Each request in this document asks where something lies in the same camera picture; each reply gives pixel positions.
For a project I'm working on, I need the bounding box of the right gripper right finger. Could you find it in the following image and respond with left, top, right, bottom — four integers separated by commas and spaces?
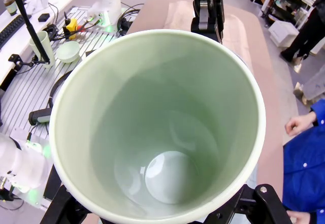
203, 183, 293, 224

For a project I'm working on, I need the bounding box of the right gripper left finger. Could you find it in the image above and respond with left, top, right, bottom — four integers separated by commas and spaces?
40, 183, 102, 224

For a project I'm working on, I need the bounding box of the beige cloth mat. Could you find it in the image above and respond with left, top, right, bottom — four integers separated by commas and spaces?
164, 0, 254, 67

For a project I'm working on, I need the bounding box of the pale green cup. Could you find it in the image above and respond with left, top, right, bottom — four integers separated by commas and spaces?
48, 28, 267, 224
28, 30, 56, 69

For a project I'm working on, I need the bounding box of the person's right forearm blue sleeve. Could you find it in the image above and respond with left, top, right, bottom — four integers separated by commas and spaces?
309, 103, 325, 127

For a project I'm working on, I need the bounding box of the person's left forearm blue sleeve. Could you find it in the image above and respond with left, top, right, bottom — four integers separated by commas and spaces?
311, 207, 325, 224

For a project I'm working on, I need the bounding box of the person's left hand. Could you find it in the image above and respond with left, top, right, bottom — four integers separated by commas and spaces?
286, 209, 318, 224

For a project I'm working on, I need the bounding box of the person's right hand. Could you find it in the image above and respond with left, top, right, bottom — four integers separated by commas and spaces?
284, 110, 318, 137

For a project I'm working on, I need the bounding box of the person in blue shirt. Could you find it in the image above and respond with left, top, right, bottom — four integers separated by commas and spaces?
282, 124, 325, 213

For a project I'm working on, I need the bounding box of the white storage box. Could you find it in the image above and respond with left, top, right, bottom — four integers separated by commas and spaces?
268, 19, 300, 48

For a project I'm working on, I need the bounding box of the black grey handheld device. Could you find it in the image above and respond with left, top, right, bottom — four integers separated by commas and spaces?
28, 108, 53, 126

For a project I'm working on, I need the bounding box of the person in dark camo jacket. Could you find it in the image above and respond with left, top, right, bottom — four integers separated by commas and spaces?
280, 0, 325, 63

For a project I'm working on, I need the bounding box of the aluminium slotted mounting plate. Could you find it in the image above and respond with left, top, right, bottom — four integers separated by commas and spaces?
0, 5, 133, 148

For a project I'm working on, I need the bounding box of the yellow emergency stop button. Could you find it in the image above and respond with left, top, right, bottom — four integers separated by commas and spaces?
64, 18, 78, 41

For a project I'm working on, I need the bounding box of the pale green bowl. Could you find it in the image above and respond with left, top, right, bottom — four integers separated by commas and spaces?
55, 41, 81, 64

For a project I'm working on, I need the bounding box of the black power adapter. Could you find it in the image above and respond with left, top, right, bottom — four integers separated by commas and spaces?
44, 24, 59, 41

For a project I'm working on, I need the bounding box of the black pole clamp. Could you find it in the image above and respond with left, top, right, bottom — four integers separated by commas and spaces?
8, 53, 34, 69

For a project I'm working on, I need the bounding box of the black keyboard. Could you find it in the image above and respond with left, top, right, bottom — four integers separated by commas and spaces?
0, 14, 33, 49

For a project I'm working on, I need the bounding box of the iced coffee cup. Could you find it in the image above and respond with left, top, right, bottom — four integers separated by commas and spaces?
2, 0, 18, 16

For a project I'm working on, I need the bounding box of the black cable bundle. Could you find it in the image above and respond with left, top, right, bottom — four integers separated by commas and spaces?
118, 3, 145, 36

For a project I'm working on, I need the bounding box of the black camera pole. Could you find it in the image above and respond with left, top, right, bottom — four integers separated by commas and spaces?
7, 0, 51, 65

